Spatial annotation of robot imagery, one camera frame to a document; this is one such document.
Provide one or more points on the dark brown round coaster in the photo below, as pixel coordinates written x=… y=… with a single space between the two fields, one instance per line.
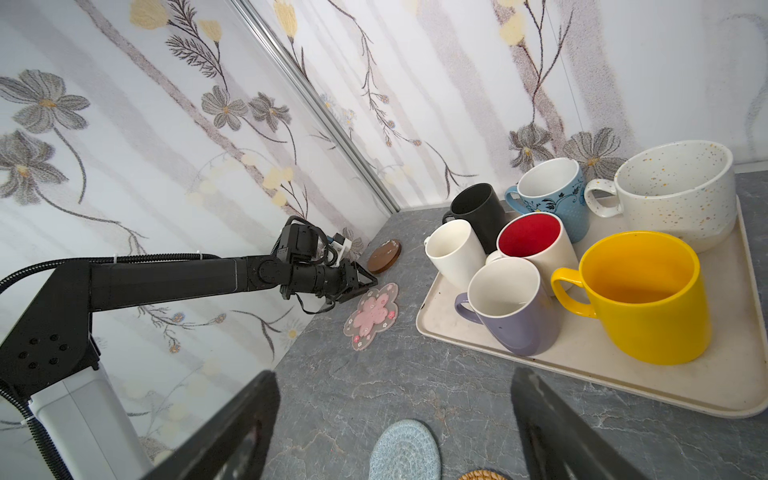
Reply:
x=384 y=256

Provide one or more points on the beige plastic tray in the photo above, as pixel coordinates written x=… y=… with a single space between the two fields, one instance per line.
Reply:
x=729 y=380

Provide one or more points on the white mug red inside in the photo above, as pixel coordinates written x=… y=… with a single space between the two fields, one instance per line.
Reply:
x=540 y=238

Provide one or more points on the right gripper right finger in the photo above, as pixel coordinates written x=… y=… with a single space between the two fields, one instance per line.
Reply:
x=556 y=442

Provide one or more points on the black mug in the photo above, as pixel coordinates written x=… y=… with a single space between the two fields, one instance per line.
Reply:
x=480 y=206

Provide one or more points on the yellow mug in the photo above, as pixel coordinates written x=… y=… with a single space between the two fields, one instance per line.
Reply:
x=647 y=290

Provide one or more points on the pink flower coaster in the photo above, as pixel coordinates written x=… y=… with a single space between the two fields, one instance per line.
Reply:
x=376 y=312

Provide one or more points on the blue patterned mug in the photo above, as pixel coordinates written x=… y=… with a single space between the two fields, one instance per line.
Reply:
x=557 y=187

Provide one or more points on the white speckled mug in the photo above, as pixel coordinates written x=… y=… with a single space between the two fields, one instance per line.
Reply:
x=686 y=189

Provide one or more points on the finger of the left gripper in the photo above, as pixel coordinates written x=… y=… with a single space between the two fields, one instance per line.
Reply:
x=364 y=280

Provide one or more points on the plain white mug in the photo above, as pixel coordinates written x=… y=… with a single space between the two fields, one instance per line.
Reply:
x=456 y=252

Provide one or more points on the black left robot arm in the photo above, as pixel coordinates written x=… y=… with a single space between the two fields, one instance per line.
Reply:
x=52 y=341

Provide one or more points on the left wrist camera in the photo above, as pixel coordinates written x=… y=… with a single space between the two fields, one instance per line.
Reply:
x=342 y=246

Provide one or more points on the purple mug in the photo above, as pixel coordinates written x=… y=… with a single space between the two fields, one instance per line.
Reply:
x=507 y=297

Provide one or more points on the woven rattan round coaster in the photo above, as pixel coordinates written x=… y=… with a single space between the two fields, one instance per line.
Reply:
x=483 y=474

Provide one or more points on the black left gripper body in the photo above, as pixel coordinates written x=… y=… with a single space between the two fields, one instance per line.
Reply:
x=315 y=265

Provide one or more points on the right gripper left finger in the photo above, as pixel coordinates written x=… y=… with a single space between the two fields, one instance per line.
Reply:
x=234 y=443

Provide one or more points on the grey blue round coaster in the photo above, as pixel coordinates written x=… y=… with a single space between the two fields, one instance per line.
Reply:
x=405 y=450

